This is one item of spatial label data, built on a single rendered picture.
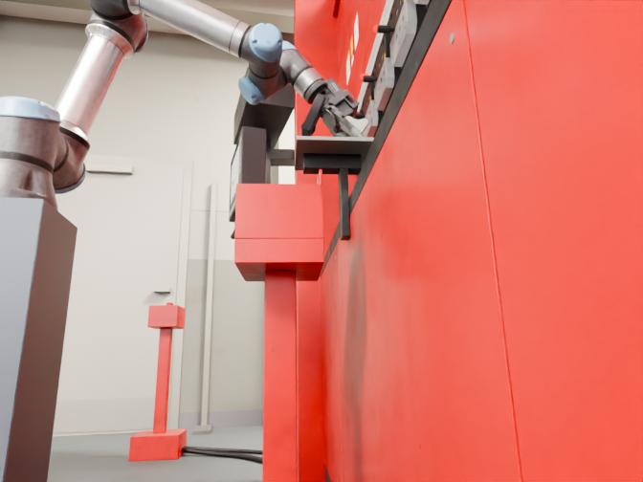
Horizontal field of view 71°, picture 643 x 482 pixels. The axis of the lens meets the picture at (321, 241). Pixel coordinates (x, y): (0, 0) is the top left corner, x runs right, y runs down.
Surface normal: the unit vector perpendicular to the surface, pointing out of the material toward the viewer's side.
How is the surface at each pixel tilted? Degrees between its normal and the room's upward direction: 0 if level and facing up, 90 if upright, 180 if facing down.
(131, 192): 90
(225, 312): 90
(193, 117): 90
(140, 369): 90
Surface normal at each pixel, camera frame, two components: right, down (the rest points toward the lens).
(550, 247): -1.00, 0.00
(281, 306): 0.07, -0.25
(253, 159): 0.31, -0.25
